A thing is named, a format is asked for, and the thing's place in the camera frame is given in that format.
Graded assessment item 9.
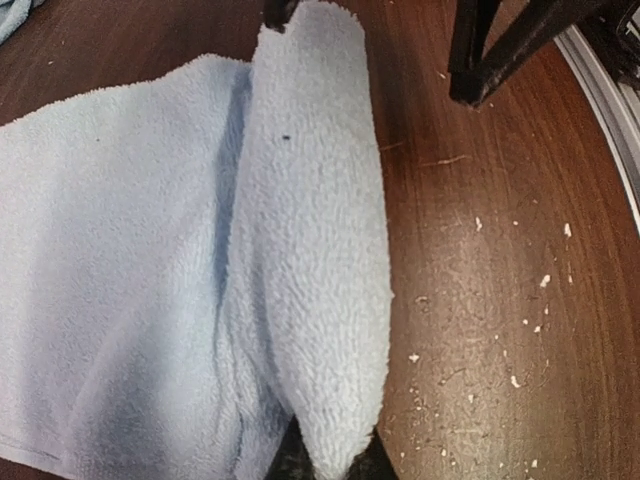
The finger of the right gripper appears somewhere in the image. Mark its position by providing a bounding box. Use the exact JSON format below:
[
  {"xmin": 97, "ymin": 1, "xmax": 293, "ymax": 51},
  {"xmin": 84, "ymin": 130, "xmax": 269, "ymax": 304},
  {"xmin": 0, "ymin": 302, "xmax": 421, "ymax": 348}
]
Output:
[
  {"xmin": 448, "ymin": 0, "xmax": 606, "ymax": 108},
  {"xmin": 263, "ymin": 0, "xmax": 300, "ymax": 33}
]

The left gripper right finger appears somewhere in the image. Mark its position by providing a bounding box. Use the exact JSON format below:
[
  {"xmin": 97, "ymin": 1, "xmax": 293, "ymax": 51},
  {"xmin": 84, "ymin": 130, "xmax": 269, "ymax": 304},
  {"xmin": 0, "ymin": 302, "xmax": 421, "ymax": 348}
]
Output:
[{"xmin": 347, "ymin": 429, "xmax": 398, "ymax": 480}]

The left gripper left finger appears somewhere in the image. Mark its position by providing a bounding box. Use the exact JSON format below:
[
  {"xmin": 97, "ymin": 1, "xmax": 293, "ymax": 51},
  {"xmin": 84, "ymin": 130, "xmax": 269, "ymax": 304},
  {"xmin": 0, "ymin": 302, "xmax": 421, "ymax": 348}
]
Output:
[{"xmin": 267, "ymin": 417, "xmax": 315, "ymax": 480}]

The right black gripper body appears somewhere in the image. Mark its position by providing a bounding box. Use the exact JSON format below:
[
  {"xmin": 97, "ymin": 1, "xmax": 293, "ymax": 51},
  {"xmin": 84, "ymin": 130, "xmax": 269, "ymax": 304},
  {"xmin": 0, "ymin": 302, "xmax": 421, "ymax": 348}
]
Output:
[{"xmin": 579, "ymin": 0, "xmax": 639, "ymax": 91}]

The light blue towel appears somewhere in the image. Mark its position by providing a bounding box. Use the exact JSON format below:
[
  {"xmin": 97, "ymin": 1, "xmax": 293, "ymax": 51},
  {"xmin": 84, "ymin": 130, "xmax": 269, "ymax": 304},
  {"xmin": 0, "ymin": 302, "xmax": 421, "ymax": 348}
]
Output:
[
  {"xmin": 0, "ymin": 0, "xmax": 45, "ymax": 43},
  {"xmin": 1, "ymin": 1, "xmax": 393, "ymax": 479}
]

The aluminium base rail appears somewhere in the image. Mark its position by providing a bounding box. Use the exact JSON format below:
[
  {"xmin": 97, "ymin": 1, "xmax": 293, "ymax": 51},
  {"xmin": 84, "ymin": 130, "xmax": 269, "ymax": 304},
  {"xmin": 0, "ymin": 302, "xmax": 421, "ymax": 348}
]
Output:
[{"xmin": 554, "ymin": 26, "xmax": 639, "ymax": 222}]

